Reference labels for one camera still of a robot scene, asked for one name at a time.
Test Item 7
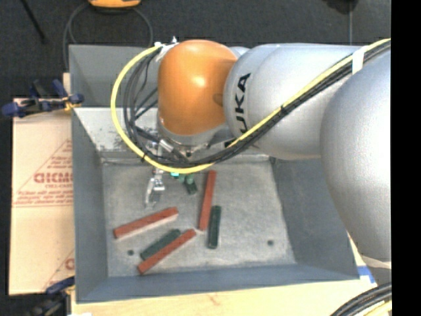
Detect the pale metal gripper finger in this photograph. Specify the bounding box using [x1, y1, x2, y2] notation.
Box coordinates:
[151, 178, 166, 208]
[145, 177, 157, 208]

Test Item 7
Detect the red-brown flat block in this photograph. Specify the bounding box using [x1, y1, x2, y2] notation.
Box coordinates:
[197, 169, 218, 232]
[137, 228, 197, 276]
[112, 206, 180, 240]

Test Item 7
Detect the dark green flat block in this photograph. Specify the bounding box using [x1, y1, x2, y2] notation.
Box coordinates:
[207, 205, 222, 250]
[139, 228, 182, 261]

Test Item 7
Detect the grey metal bin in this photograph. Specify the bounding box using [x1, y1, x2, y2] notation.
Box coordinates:
[68, 43, 361, 304]

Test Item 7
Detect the brown cardboard board, red print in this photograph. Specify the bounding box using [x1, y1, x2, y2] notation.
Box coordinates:
[8, 96, 76, 296]

